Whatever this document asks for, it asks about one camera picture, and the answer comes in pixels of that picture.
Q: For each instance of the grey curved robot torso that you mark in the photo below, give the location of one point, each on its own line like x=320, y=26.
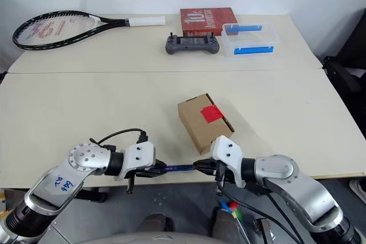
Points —
x=160, y=238

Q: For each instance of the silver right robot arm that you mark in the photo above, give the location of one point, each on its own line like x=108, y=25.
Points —
x=286, y=167

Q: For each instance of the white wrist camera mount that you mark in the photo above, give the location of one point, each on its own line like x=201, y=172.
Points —
x=228, y=149
x=140, y=152

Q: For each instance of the red tape patch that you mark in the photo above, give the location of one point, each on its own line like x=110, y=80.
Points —
x=210, y=113

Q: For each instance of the multicolour toy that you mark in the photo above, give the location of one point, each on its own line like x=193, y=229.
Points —
x=233, y=207

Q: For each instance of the black office chair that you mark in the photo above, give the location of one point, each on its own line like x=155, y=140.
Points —
x=343, y=75

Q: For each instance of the grey handheld remote controller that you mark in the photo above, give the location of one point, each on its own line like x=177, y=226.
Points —
x=171, y=47

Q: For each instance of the grey metal bracket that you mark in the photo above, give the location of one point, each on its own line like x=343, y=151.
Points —
x=264, y=231

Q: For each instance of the dark rounded shape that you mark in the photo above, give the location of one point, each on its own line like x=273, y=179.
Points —
x=155, y=225
x=227, y=227

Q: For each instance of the clear plastic container blue strips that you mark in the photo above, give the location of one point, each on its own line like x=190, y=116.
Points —
x=251, y=50

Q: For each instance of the red anniversary book box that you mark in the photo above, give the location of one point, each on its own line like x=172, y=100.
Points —
x=200, y=18

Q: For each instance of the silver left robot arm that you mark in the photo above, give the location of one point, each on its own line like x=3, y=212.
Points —
x=85, y=158

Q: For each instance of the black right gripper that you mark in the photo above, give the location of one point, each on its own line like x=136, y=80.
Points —
x=220, y=174

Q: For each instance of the black tennis racket white grip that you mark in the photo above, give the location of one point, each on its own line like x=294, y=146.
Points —
x=145, y=22

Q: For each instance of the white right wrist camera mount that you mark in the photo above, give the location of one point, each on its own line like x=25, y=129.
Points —
x=228, y=149

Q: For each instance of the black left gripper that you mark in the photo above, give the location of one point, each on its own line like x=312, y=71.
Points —
x=140, y=174

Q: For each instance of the brown cardboard box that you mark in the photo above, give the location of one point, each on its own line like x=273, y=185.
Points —
x=194, y=118

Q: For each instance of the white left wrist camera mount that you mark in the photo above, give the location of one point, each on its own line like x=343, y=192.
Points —
x=140, y=152

